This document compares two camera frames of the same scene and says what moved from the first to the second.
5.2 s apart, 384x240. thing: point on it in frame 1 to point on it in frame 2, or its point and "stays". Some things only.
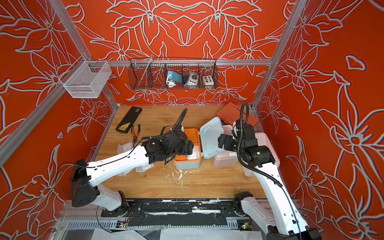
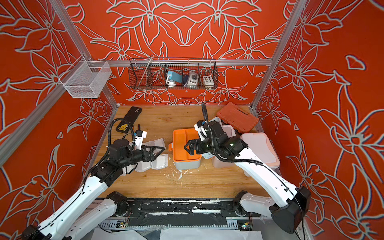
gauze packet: [142, 168] stays
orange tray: [193, 135] stays
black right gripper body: [231, 144] to [209, 147]
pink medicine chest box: [226, 158] stays
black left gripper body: [186, 149] to [137, 156]
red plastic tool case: [230, 113] stays
